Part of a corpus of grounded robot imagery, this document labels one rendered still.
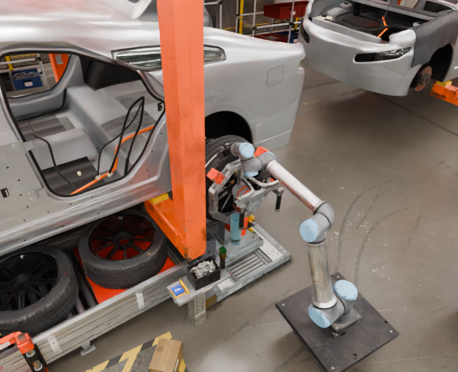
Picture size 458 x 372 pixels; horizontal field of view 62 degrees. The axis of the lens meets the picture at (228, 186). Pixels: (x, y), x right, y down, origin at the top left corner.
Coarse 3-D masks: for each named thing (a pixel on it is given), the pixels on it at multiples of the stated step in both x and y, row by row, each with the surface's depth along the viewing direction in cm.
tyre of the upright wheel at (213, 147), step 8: (224, 136) 282; (232, 136) 285; (208, 144) 276; (216, 144) 274; (208, 152) 271; (216, 152) 269; (208, 160) 268; (216, 160) 264; (224, 160) 263; (232, 160) 268; (208, 168) 264; (216, 168) 263; (208, 184) 266; (208, 208) 280; (208, 216) 285
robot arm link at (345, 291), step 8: (344, 280) 247; (336, 288) 241; (344, 288) 242; (352, 288) 242; (336, 296) 238; (344, 296) 237; (352, 296) 237; (344, 304) 237; (352, 304) 242; (344, 312) 246
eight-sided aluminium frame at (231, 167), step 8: (224, 168) 264; (232, 168) 260; (240, 168) 265; (216, 184) 265; (224, 184) 264; (208, 192) 267; (216, 192) 262; (216, 200) 268; (216, 208) 272; (216, 216) 277; (224, 216) 286
